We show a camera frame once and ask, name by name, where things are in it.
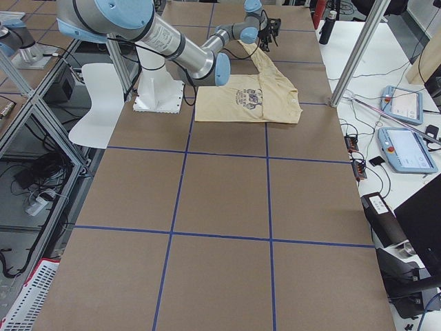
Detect white perforated basket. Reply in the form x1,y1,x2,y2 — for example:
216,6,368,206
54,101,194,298
1,258,60,330

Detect reacher grabber stick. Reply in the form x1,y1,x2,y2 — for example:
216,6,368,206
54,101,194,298
343,92,440,145

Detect white plastic chair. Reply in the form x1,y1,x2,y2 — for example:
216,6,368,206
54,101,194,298
68,63,125,149

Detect near blue teach pendant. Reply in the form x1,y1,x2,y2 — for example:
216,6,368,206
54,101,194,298
378,128,438,174

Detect white power strip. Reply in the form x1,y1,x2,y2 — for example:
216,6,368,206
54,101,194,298
25,197,49,217

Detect far blue teach pendant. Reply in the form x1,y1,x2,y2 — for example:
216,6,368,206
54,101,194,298
380,86,423,125

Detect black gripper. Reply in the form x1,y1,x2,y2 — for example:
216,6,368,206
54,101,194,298
258,29,273,52

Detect red cylinder bottle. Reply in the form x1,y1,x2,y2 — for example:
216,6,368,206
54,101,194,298
312,0,327,30

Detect orange circuit board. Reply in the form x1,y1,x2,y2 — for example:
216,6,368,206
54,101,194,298
344,135,359,152

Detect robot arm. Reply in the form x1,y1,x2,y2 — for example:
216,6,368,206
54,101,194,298
202,0,270,53
57,0,231,86

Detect blue teach pendant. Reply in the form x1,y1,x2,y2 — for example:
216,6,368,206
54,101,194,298
378,128,438,174
380,86,423,125

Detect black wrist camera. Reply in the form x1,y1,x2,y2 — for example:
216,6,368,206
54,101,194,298
266,18,282,38

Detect black monitor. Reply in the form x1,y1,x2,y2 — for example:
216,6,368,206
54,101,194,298
394,176,440,275

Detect cream long-sleeve printed shirt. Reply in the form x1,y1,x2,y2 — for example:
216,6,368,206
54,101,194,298
195,42,302,124

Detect black water bottle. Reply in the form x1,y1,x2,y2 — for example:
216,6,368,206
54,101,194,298
318,10,338,45

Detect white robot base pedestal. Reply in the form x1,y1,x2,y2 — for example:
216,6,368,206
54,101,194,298
134,42,184,114

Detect aluminium frame post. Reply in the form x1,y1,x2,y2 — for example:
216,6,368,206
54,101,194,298
330,0,391,108

